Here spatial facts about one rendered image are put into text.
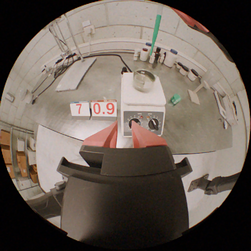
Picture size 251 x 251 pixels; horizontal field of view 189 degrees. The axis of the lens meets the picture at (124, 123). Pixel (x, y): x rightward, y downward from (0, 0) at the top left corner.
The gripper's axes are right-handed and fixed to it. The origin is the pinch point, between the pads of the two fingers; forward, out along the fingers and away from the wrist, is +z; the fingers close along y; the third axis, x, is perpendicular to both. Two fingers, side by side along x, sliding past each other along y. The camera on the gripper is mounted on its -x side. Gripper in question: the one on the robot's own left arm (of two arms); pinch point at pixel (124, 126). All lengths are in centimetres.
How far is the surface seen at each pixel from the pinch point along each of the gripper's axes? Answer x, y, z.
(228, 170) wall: 48, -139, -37
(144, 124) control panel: 5.0, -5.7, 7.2
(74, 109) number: 2.7, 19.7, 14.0
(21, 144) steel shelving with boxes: 53, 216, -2
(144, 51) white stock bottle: -24.4, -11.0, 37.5
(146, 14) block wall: -56, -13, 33
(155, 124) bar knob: 3.6, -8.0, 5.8
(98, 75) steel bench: -8.6, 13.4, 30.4
